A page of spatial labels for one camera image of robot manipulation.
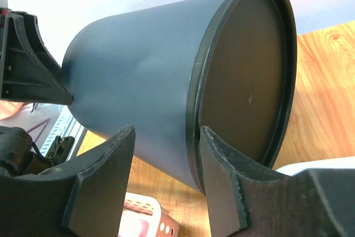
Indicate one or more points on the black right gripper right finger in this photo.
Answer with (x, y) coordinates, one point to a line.
(245, 198)

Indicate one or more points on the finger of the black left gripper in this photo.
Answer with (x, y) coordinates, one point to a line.
(29, 73)

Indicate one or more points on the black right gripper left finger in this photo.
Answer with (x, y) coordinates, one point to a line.
(80, 197)

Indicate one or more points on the white plastic tub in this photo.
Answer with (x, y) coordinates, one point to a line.
(335, 163)

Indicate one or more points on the black round bin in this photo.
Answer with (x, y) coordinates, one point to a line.
(169, 70)

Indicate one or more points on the pink perforated plastic basket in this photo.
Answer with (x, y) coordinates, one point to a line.
(144, 216)

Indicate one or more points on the grey slotted cable duct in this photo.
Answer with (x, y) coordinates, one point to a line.
(65, 126)

